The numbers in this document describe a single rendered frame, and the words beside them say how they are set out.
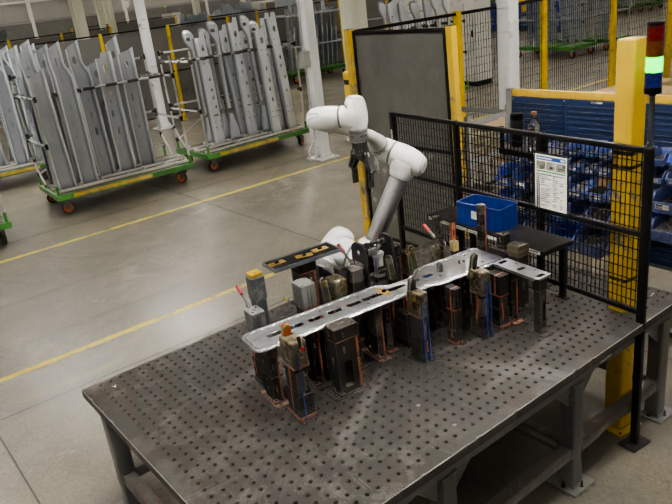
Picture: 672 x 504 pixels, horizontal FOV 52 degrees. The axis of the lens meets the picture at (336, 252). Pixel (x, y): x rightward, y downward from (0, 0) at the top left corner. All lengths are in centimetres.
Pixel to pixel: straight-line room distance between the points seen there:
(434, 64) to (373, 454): 344
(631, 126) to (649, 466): 165
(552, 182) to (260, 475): 204
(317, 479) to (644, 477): 176
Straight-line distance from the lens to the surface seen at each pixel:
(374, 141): 356
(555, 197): 368
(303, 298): 313
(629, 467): 382
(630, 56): 332
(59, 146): 962
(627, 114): 337
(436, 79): 543
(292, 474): 267
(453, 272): 338
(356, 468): 265
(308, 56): 1000
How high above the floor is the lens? 235
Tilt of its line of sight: 21 degrees down
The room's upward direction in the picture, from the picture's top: 7 degrees counter-clockwise
